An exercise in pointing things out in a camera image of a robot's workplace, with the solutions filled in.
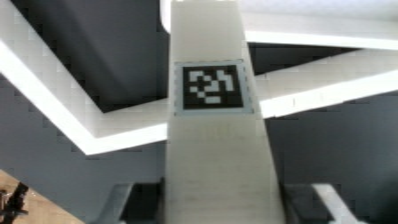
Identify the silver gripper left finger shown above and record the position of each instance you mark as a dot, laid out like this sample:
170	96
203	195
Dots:
134	205

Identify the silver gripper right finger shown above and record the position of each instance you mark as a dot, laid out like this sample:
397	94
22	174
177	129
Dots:
315	205

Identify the white desk leg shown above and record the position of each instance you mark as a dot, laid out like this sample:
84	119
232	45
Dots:
221	179

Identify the white desk top tray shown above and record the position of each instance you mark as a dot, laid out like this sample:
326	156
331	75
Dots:
340	23

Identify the white U-shaped obstacle frame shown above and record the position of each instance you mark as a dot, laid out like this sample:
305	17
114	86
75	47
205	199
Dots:
296	89

